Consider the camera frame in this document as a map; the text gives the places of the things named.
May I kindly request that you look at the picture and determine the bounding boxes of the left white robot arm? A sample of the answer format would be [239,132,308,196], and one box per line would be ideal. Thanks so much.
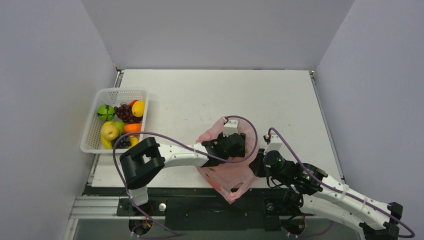
[119,133,246,215]

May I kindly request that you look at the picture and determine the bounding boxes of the dark purple grapes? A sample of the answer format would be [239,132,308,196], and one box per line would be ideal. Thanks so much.
[111,133,132,149]

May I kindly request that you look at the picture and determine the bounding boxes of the yellow fake banana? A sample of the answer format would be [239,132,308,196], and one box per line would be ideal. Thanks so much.
[100,135,140,150]

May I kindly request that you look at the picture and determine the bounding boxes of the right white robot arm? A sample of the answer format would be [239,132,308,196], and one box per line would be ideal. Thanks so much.
[248,148,403,240]

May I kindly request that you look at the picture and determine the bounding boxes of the yellow fake pear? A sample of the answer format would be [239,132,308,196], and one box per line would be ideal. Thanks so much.
[100,121,120,141]

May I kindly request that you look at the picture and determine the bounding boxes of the green fake fruit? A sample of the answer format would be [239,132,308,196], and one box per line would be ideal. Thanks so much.
[96,104,116,122]

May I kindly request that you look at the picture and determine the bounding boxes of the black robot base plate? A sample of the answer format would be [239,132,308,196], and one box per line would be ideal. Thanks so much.
[115,187,337,232]

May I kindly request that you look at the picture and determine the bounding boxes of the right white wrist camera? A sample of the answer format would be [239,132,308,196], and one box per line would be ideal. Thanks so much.
[263,132,284,155]

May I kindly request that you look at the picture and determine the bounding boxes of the red fake strawberry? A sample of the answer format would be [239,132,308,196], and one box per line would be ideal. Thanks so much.
[128,100,138,108]

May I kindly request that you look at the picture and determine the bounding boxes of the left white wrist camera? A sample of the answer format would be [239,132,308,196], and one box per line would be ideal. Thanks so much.
[222,119,239,137]

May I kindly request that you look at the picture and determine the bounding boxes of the purple fake grapes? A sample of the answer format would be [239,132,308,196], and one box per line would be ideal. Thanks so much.
[114,103,143,124]

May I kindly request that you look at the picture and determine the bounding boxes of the white plastic basket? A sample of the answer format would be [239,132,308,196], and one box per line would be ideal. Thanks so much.
[80,87,149,154]

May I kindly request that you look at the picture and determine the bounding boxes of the green fake pear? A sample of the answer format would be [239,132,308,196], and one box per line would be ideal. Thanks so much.
[112,121,126,134]

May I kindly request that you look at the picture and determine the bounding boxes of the yellow fake fruit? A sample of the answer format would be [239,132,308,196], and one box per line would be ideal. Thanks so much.
[131,100,146,118]

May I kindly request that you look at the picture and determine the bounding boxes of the orange fake fruit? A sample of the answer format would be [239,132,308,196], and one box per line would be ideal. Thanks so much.
[123,123,142,133]

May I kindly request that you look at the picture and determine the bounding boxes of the pink plastic bag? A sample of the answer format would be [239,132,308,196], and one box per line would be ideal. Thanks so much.
[196,118,259,205]

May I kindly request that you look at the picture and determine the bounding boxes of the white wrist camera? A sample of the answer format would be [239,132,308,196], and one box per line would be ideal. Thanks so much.
[222,119,239,137]
[263,132,284,155]

